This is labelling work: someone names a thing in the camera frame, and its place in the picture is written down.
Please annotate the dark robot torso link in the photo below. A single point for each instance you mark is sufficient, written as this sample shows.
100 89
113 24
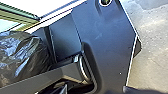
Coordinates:
50 78

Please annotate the green framed glass door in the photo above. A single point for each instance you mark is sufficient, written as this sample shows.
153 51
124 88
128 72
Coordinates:
16 14

